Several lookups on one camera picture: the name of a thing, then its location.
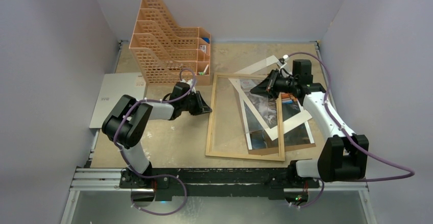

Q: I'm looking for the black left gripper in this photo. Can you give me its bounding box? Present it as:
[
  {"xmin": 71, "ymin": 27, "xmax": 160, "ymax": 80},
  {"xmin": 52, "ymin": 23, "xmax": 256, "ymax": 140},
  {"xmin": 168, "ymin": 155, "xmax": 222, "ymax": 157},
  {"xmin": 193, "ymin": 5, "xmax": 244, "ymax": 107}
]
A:
[{"xmin": 181, "ymin": 91, "xmax": 211, "ymax": 116}]

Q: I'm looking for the printed photo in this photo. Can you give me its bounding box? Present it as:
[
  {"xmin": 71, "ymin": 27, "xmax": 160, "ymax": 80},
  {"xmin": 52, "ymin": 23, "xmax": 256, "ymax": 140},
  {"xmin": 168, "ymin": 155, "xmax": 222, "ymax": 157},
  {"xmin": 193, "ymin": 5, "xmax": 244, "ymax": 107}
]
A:
[{"xmin": 233, "ymin": 79, "xmax": 303, "ymax": 155}]

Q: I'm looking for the white photo mat board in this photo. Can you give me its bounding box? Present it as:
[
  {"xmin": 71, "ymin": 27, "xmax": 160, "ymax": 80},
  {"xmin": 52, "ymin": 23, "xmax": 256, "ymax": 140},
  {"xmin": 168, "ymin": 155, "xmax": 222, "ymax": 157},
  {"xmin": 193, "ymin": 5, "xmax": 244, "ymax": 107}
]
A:
[{"xmin": 229, "ymin": 55, "xmax": 311, "ymax": 140}]

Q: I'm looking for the transparent acrylic sheet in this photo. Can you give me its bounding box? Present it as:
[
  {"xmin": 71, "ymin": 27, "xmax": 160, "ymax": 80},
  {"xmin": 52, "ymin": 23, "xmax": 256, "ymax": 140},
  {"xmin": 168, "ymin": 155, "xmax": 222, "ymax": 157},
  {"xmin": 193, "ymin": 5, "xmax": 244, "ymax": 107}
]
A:
[{"xmin": 212, "ymin": 78, "xmax": 278, "ymax": 156}]

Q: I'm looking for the wooden picture frame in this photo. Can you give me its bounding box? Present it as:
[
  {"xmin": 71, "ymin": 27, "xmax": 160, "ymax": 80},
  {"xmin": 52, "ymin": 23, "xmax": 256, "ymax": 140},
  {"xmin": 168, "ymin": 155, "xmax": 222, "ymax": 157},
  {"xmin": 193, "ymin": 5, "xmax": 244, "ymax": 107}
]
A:
[{"xmin": 205, "ymin": 72, "xmax": 285, "ymax": 162}]

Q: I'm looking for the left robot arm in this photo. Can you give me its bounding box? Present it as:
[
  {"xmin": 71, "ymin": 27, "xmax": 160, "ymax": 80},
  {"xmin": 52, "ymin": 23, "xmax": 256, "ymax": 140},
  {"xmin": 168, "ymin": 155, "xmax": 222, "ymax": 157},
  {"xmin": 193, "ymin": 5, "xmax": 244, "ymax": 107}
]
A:
[{"xmin": 101, "ymin": 81, "xmax": 212, "ymax": 188}]

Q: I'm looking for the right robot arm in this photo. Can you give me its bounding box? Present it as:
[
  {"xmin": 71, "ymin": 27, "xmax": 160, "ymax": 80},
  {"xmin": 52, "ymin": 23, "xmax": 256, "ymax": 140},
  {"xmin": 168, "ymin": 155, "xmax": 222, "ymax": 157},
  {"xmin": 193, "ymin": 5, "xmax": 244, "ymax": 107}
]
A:
[{"xmin": 251, "ymin": 59, "xmax": 369, "ymax": 187}]

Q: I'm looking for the green white item in organizer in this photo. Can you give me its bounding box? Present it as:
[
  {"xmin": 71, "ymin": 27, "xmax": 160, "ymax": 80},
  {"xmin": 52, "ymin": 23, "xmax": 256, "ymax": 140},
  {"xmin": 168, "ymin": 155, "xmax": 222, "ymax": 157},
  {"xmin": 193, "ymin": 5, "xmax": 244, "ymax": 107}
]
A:
[{"xmin": 198, "ymin": 63, "xmax": 210, "ymax": 76}]

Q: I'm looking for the orange plastic file organizer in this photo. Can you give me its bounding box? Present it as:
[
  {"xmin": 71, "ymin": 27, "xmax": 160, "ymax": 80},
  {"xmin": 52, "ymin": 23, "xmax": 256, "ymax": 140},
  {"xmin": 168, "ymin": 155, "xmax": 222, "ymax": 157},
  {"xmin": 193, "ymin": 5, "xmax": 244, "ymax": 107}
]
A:
[{"xmin": 129, "ymin": 0, "xmax": 211, "ymax": 86}]

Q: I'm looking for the grey booklet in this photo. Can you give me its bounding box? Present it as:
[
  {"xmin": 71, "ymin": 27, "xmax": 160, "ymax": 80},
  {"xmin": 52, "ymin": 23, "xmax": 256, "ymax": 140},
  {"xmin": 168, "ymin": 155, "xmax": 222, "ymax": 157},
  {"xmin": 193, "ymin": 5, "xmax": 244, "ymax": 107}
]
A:
[{"xmin": 89, "ymin": 72, "xmax": 146, "ymax": 129}]

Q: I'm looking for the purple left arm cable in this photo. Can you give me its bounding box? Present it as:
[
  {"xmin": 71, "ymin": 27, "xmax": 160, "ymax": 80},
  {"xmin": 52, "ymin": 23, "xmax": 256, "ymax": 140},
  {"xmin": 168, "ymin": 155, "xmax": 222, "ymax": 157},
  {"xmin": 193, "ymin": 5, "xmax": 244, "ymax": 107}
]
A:
[{"xmin": 113, "ymin": 68, "xmax": 198, "ymax": 216}]

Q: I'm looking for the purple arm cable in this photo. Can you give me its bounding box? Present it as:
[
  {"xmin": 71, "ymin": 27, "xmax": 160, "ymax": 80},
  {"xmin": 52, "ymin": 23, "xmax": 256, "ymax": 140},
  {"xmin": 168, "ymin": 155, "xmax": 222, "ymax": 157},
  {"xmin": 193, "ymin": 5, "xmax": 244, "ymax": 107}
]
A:
[
  {"xmin": 288, "ymin": 52, "xmax": 416, "ymax": 209},
  {"xmin": 113, "ymin": 68, "xmax": 198, "ymax": 216}
]

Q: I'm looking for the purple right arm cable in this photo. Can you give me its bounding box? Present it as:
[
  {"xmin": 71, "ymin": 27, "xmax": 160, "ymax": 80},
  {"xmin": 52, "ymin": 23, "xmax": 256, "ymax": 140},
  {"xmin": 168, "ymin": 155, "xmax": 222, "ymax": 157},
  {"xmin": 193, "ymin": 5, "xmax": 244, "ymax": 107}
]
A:
[{"xmin": 288, "ymin": 52, "xmax": 416, "ymax": 209}]

